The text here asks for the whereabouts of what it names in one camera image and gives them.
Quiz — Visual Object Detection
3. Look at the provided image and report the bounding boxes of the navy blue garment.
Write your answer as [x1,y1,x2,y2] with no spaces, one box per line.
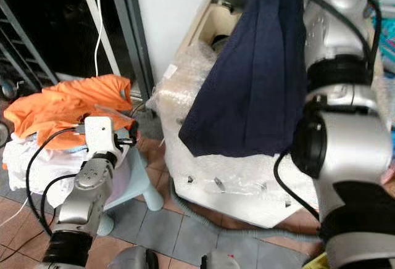
[178,0,310,158]

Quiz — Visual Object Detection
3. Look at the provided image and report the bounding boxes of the white bubble-wrapped washing machine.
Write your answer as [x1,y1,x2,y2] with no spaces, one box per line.
[153,0,329,231]

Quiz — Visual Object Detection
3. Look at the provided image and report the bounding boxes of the light blue plastic stool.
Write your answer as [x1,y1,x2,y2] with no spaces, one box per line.
[97,149,165,237]

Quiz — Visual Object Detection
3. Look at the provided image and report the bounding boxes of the orange garment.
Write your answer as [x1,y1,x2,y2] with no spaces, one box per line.
[4,74,134,154]

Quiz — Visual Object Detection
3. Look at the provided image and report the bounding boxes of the white laundry pile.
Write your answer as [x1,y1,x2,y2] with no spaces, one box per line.
[2,134,94,209]

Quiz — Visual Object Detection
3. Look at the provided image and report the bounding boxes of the silver left robot leg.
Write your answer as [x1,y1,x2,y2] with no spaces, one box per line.
[107,246,159,269]

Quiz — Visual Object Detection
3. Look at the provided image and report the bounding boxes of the silver robot leg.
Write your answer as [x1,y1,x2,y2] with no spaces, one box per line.
[107,246,159,269]
[200,250,242,269]

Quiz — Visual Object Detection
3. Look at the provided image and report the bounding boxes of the grey metal rack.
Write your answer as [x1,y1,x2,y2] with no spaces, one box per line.
[0,0,60,89]

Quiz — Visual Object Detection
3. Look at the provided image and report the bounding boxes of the silver right robot leg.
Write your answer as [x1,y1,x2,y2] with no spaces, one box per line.
[200,250,242,269]

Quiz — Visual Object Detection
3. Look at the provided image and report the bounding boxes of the yellow plastic basket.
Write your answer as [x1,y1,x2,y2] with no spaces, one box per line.
[302,253,331,269]

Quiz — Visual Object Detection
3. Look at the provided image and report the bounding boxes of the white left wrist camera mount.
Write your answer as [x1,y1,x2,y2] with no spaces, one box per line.
[85,115,119,154]

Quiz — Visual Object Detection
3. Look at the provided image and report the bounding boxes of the grey door frame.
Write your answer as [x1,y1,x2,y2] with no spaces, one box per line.
[106,0,156,119]

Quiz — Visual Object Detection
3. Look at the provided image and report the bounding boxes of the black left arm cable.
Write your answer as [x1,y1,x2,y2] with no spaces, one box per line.
[25,126,87,236]

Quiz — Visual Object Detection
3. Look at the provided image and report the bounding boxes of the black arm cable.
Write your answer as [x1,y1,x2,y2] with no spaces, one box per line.
[25,126,87,236]
[273,148,323,221]

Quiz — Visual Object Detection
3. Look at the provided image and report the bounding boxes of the white hanging cable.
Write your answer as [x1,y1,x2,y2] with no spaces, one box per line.
[94,0,106,77]

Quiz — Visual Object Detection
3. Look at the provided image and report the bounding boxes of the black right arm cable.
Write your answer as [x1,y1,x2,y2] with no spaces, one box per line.
[273,148,323,221]

